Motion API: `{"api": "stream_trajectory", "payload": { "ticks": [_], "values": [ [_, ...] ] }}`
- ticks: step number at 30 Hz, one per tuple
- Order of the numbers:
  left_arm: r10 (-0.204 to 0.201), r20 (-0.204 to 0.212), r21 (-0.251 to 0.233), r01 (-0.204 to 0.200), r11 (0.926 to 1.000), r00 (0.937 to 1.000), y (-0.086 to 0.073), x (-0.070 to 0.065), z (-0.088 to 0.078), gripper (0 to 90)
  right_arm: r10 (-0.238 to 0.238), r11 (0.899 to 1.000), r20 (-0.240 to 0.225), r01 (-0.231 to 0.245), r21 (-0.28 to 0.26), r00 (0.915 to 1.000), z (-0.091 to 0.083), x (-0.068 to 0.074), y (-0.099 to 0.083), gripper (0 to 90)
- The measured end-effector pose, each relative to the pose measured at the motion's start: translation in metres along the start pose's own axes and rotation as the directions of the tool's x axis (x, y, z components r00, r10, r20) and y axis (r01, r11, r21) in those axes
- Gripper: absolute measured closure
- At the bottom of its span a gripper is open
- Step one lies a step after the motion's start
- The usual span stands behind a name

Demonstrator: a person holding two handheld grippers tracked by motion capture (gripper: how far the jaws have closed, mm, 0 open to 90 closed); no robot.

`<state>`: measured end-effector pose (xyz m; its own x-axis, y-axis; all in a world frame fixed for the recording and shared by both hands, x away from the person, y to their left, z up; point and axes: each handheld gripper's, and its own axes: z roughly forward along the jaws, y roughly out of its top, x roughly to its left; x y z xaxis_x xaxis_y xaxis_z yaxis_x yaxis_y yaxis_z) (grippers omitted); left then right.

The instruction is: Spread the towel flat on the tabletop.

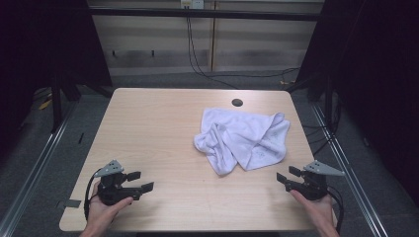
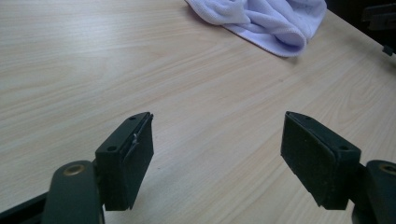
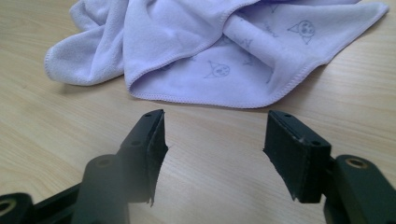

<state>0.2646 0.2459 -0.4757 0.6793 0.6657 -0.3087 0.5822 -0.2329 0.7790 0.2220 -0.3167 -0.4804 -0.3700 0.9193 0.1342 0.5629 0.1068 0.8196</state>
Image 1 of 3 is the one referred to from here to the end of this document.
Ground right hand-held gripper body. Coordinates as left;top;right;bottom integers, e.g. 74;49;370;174
290;159;347;201

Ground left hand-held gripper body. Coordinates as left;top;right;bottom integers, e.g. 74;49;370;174
93;159;143;207

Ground white printed towel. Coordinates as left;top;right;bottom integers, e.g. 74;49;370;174
193;107;292;177

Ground person's left hand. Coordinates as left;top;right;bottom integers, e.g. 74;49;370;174
79;182;134;237

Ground person's right hand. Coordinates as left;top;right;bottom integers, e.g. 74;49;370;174
289;190;341;237

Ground black metal stand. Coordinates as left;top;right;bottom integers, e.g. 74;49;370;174
49;73;64;134

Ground black curtain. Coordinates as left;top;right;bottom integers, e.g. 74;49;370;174
0;0;114;156
294;0;419;206

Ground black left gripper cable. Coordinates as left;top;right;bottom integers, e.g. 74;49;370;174
83;169;102;221

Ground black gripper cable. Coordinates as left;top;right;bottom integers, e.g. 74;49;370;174
83;169;102;221
326;185;346;233

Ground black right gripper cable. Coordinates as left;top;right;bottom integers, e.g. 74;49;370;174
326;185;346;233

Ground aluminium floor rail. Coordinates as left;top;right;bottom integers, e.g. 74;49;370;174
309;103;389;237
0;98;80;237

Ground black hanging cables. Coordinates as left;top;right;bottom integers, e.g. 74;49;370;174
186;16;301;91

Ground black horizontal frame bar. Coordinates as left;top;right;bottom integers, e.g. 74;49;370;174
88;7;325;22

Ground white wall socket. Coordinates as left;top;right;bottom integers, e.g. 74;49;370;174
180;0;206;10

